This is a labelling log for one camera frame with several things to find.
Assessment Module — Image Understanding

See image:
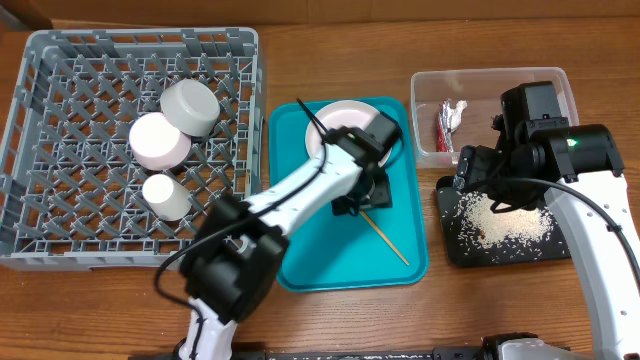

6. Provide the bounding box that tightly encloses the wooden chopstick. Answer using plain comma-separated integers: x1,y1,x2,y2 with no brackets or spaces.
360,211,410,266

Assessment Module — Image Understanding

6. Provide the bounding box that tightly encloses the red snack wrapper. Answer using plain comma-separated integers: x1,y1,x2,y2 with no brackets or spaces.
437,99,467,152

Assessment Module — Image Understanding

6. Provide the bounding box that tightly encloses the white rice pile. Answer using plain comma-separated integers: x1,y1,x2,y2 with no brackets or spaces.
451,192,555,264

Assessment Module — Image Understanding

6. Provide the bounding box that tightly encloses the large white plate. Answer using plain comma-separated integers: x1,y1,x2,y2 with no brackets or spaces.
305,100,380,157

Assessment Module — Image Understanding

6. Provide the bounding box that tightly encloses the grey-green bowl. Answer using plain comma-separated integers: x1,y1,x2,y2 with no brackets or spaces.
160,79,221,137

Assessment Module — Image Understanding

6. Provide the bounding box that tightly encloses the small white cup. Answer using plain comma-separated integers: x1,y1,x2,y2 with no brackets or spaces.
142,174,191,221

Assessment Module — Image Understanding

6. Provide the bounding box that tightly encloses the small pink-white bowl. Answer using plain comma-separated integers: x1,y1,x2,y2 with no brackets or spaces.
128,112,191,171

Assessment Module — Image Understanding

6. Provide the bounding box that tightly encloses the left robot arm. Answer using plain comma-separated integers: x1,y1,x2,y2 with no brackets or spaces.
174,113,402,359

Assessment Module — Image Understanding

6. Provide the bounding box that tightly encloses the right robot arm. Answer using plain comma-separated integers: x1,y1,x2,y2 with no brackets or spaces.
452,81,639,359

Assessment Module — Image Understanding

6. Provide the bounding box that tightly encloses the grey dishwasher rack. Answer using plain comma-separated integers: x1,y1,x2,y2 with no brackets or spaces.
1,27,266,271

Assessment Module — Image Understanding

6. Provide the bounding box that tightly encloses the teal serving tray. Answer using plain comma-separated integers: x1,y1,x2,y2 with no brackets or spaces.
277,97,429,292

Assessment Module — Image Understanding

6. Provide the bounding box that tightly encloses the black tray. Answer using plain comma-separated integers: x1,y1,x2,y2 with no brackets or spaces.
435,176,570,268

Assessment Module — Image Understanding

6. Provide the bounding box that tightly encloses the clear plastic bin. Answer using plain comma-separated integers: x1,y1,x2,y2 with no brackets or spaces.
410,67,579,169

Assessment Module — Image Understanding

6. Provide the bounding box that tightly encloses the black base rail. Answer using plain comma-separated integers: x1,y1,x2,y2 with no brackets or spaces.
127,332,571,360

